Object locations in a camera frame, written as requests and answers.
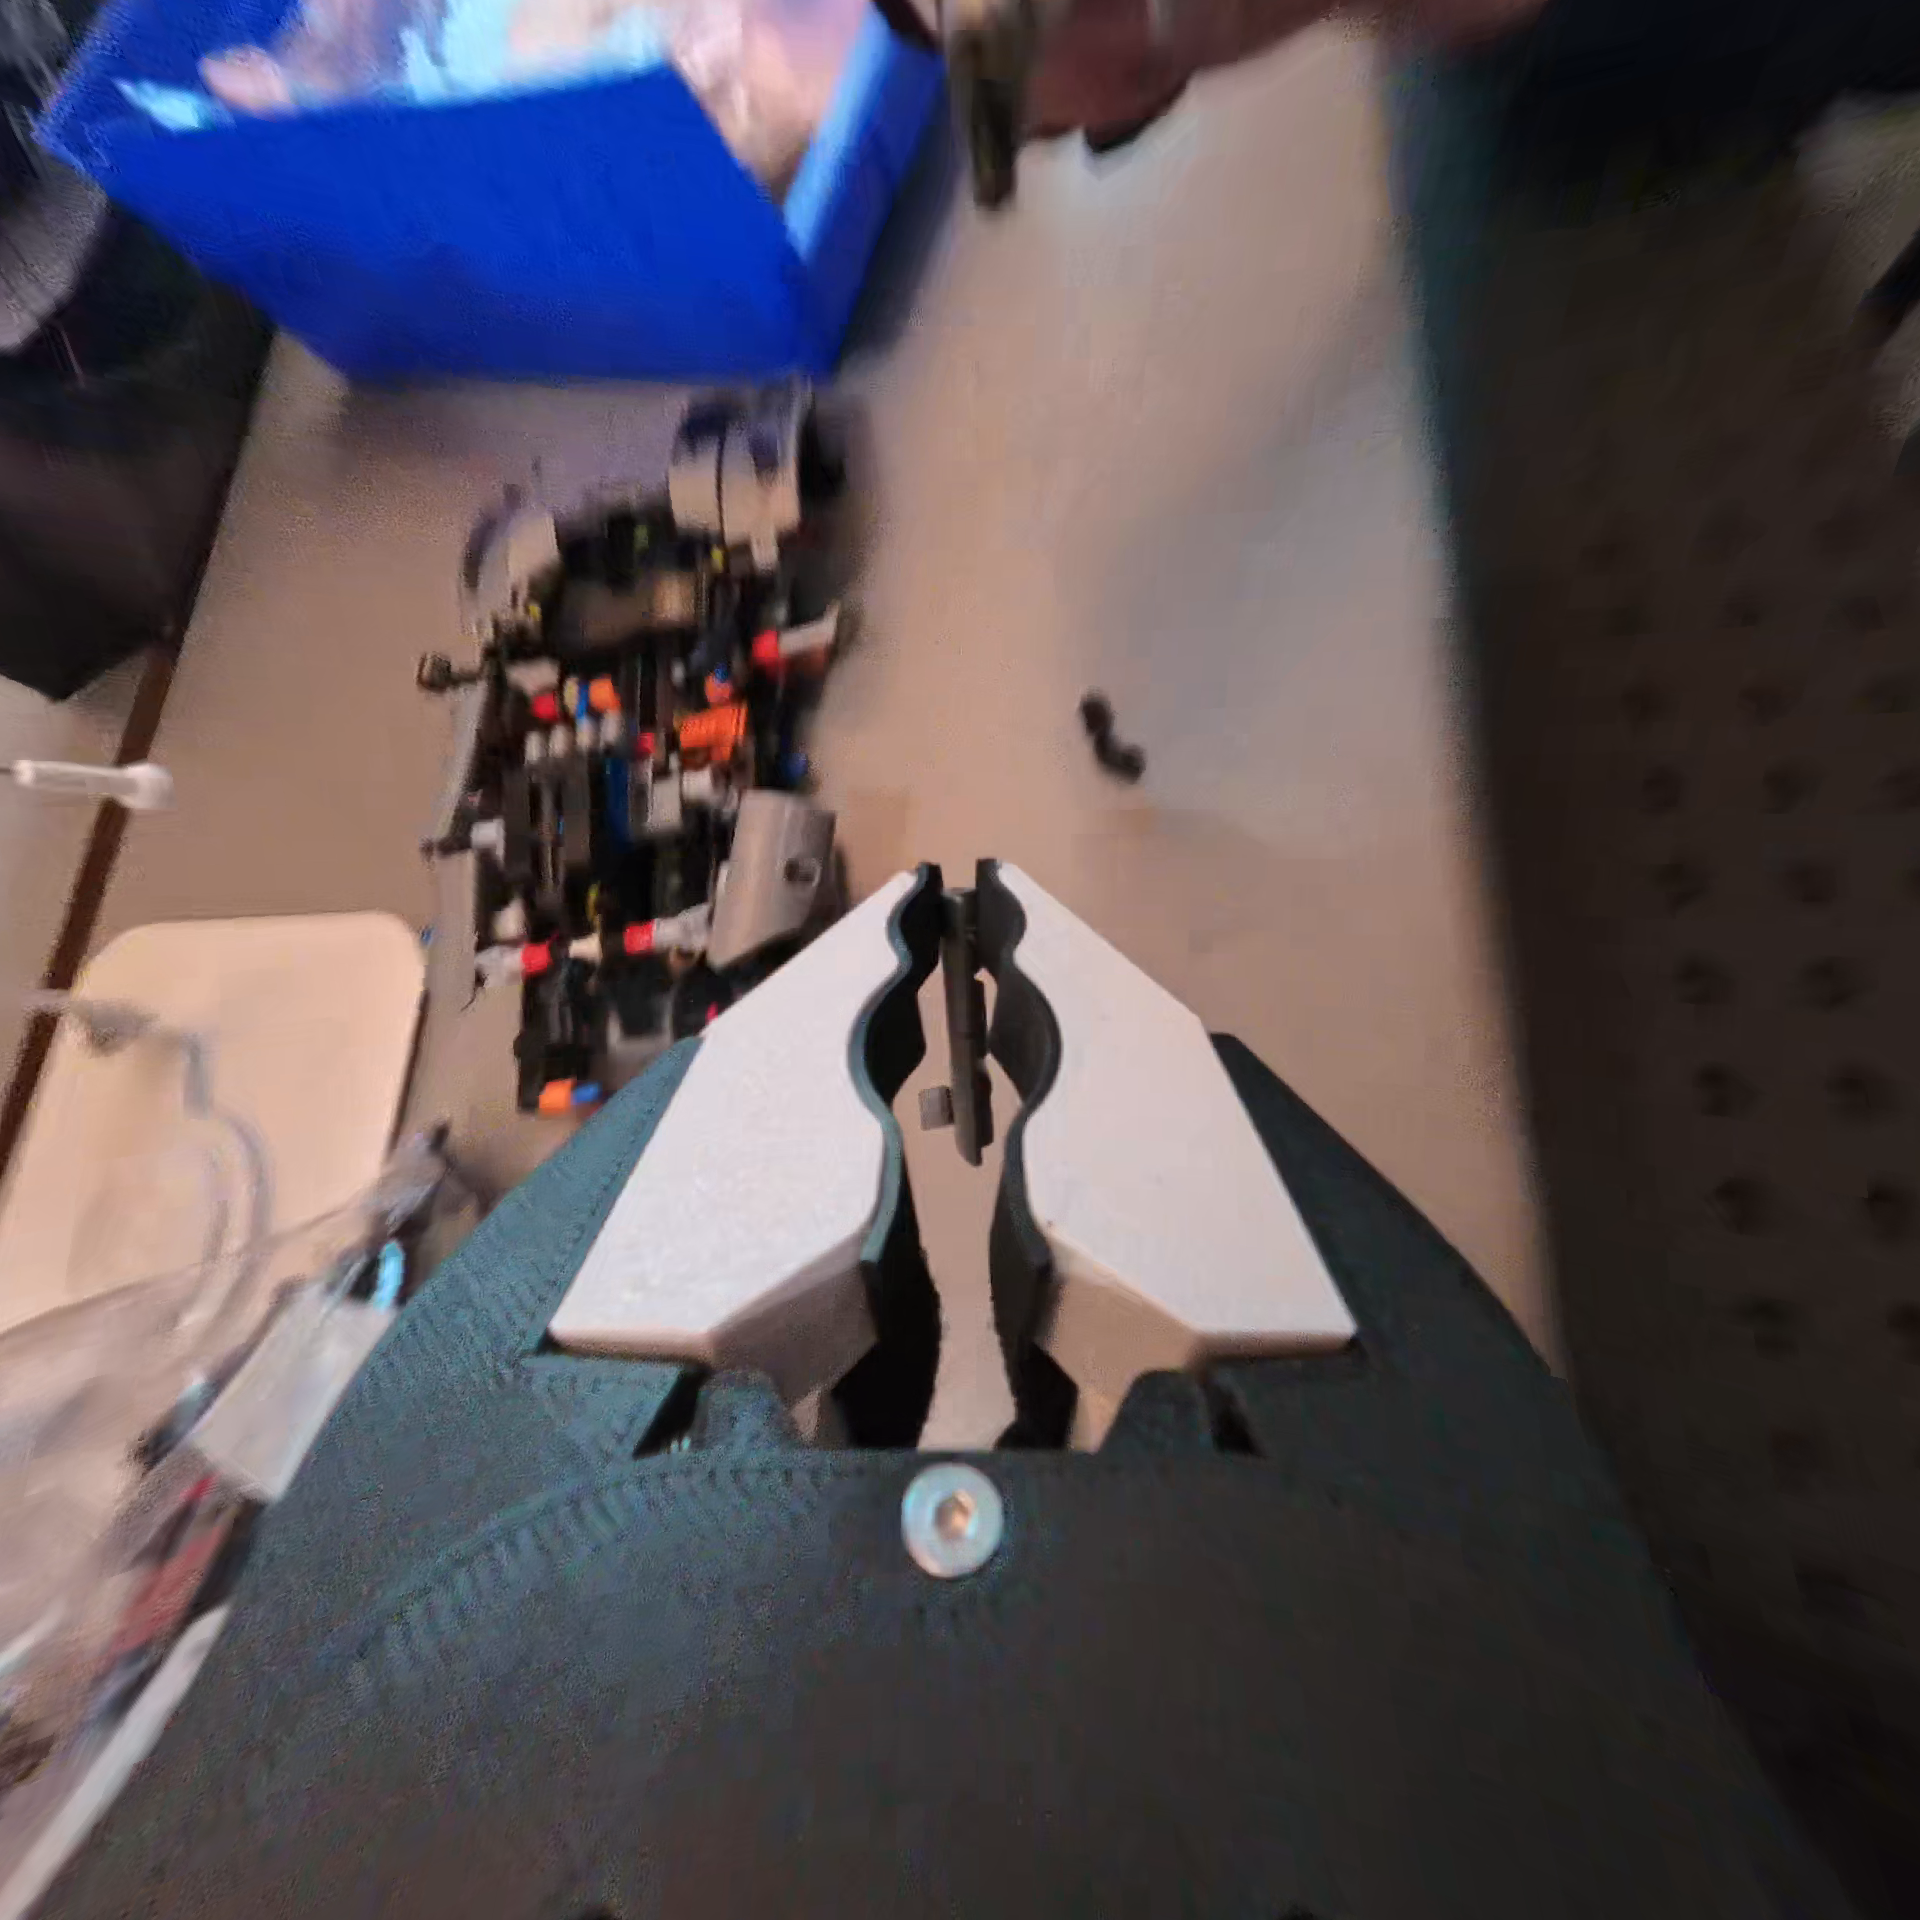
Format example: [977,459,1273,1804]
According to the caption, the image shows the partly built lego car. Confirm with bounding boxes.
[420,392,848,1121]

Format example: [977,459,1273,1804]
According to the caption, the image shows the page holder cord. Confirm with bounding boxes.
[0,757,175,816]

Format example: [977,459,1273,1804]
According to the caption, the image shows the black dotted edge pad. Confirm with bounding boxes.
[1387,45,1920,1877]

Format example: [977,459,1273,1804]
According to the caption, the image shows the clear bag of grey parts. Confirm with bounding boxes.
[0,989,452,1801]

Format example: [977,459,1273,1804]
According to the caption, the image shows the black studded lego plate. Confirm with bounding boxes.
[919,884,1000,1169]

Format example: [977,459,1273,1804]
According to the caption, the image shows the blue plastic bin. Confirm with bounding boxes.
[36,0,946,385]

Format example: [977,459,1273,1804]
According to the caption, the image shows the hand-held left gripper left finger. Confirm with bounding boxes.
[546,863,946,1416]

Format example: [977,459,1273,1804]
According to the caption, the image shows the white wooden book stand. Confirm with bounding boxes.
[0,912,431,1321]

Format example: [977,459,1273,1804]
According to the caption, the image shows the crumpled clear plastic bag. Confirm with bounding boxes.
[119,0,873,184]

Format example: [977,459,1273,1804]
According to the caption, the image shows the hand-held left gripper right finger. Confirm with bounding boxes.
[971,856,1360,1408]

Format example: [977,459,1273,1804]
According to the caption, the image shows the person's right hand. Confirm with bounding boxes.
[1026,0,1547,139]

